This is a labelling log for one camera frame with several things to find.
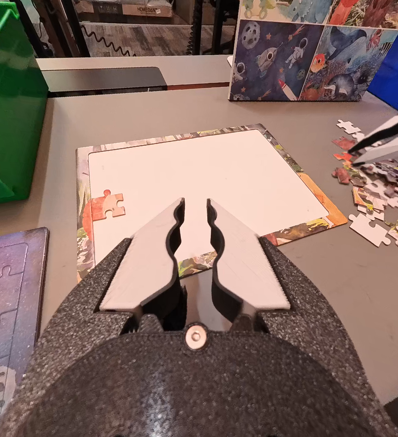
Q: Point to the grey desk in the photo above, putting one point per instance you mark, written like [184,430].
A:
[322,307]

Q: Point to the colourful printed puzzle box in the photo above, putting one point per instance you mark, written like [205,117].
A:
[270,61]

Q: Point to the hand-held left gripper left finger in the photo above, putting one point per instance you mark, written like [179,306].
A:
[140,273]

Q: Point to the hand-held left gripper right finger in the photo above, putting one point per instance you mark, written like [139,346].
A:
[253,273]

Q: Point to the pile of jigsaw pieces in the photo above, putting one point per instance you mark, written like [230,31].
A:
[368,228]

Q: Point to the animal jigsaw puzzle board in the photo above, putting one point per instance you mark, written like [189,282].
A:
[202,177]

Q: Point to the black metal table leg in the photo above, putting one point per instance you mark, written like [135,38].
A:
[77,37]

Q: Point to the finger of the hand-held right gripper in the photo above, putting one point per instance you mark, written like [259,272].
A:
[397,124]
[393,152]

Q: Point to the blue plastic bin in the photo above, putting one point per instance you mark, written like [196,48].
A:
[397,75]

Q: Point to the space jigsaw puzzle board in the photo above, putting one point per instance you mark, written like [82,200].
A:
[7,290]

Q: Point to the green plastic bin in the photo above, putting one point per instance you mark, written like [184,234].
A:
[7,119]

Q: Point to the cardboard box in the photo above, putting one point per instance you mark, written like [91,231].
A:
[144,10]

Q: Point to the orange tan jigsaw piece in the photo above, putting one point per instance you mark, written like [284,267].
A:
[106,206]

